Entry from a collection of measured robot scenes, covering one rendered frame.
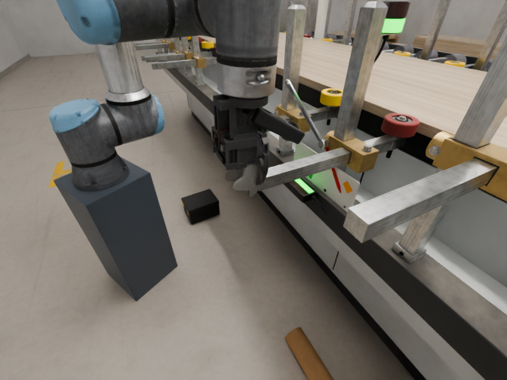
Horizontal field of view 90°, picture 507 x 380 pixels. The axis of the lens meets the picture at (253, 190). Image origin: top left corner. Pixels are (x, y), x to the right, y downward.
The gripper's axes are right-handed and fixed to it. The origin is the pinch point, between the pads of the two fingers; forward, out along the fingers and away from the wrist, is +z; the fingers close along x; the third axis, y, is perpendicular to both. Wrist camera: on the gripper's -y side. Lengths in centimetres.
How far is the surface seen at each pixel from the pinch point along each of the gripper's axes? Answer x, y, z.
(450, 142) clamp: 19.2, -24.4, -15.2
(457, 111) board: 2, -60, -10
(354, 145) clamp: 0.1, -26.2, -5.5
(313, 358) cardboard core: 15, -20, 74
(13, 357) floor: -40, 84, 86
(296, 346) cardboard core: 9, -17, 75
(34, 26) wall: -789, 159, 32
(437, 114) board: 1, -54, -10
